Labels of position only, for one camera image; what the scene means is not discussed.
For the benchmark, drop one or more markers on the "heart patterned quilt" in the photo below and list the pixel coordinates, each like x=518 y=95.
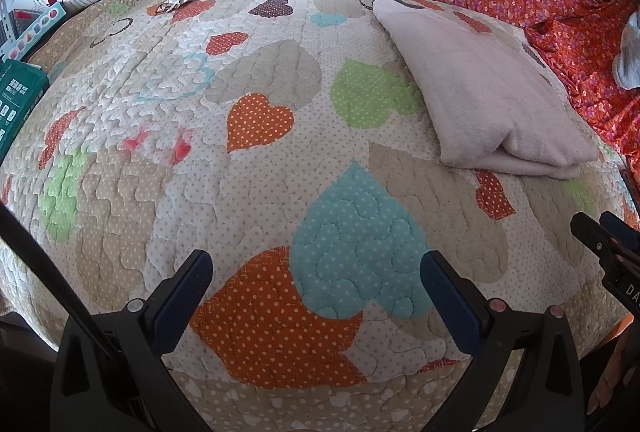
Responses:
x=300 y=61

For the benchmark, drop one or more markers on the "person's right hand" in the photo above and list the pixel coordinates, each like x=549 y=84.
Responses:
x=607 y=377

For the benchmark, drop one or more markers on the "light blue toy package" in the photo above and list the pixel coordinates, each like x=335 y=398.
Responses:
x=35 y=31

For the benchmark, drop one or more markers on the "teal cardboard box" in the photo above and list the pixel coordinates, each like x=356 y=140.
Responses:
x=17 y=106

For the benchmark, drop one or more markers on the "pale pink cloth garment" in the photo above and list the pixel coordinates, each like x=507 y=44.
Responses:
x=480 y=91

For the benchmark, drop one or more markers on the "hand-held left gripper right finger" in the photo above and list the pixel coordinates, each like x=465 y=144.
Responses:
x=450 y=307

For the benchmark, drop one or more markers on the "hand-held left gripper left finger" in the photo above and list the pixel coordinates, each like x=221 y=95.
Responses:
x=175 y=307

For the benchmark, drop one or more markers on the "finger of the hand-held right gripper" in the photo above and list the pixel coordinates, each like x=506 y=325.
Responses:
x=622 y=232
x=592 y=239

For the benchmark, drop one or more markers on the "light grey cloth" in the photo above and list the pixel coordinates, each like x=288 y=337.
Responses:
x=629 y=51

